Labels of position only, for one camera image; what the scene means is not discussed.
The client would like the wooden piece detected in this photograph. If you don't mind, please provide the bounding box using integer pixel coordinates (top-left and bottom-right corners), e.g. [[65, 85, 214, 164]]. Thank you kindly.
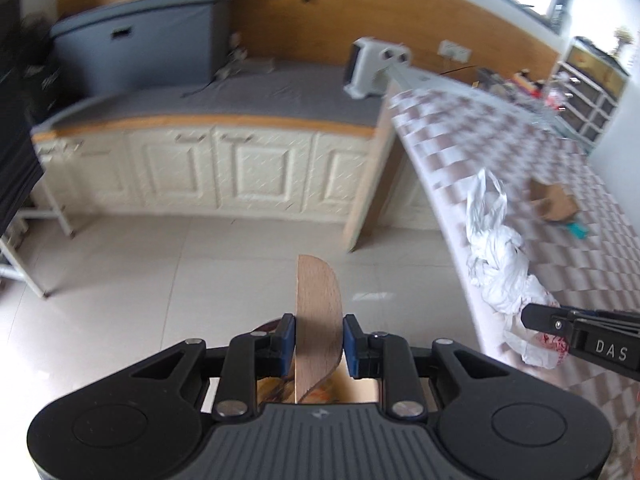
[[294, 255, 343, 403]]

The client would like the white red plastic bag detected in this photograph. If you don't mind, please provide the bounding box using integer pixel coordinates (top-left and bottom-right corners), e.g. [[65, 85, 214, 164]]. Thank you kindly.
[[503, 325, 567, 370]]

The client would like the teal round lid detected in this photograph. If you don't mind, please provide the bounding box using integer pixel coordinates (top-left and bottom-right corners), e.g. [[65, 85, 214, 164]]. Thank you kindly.
[[565, 221, 589, 240]]

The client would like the clear white plastic bag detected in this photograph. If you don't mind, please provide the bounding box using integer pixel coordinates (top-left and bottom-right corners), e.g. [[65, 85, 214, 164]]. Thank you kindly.
[[465, 168, 559, 315]]

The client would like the torn brown cardboard piece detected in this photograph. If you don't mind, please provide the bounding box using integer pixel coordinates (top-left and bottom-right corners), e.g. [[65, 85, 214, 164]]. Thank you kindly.
[[528, 178, 580, 223]]

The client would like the round tan trash bin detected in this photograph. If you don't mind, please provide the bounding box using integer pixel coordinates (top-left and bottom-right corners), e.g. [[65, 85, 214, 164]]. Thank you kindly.
[[246, 316, 436, 406]]

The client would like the checkered brown white tablecloth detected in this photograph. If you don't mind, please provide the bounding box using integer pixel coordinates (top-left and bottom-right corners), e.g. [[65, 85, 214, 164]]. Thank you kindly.
[[388, 89, 639, 479]]

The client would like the cream cabinet bench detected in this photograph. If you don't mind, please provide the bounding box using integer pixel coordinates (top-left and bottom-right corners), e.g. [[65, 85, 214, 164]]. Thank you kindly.
[[32, 114, 402, 252]]

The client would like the white drawer organizer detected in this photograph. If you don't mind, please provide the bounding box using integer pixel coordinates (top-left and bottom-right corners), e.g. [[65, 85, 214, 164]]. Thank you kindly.
[[554, 53, 629, 151]]

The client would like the glass fish tank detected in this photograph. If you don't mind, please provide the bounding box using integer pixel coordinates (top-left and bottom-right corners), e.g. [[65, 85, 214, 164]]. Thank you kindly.
[[566, 36, 629, 98]]

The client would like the black folding chair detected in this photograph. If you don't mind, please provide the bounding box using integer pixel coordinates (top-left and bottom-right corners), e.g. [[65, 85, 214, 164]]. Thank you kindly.
[[1, 76, 74, 298]]

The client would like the grey storage box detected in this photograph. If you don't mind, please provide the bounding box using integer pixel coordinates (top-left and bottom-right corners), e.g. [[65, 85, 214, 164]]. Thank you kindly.
[[51, 0, 231, 96]]

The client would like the white wall socket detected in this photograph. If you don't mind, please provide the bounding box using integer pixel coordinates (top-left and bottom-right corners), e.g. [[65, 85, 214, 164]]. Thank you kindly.
[[437, 40, 471, 63]]

